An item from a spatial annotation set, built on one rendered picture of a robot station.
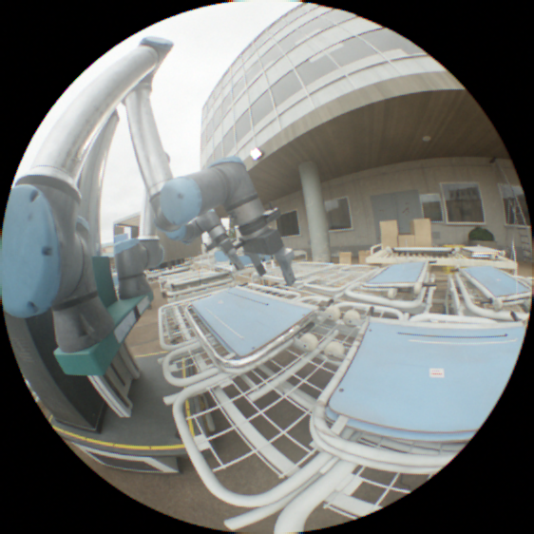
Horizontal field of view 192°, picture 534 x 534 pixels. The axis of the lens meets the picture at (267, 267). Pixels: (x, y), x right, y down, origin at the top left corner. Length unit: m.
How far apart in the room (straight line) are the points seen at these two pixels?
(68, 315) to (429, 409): 0.70
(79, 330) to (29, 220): 0.25
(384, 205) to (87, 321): 6.44
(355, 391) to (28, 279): 0.52
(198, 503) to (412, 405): 0.84
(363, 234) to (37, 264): 6.54
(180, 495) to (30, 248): 0.93
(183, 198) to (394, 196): 6.19
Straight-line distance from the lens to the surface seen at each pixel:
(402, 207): 6.19
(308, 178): 5.10
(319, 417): 0.34
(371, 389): 0.38
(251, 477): 0.87
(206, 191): 0.30
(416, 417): 0.37
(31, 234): 0.24
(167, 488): 1.00
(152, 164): 0.46
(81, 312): 0.42
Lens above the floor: 0.85
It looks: 8 degrees down
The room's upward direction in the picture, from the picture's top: 8 degrees counter-clockwise
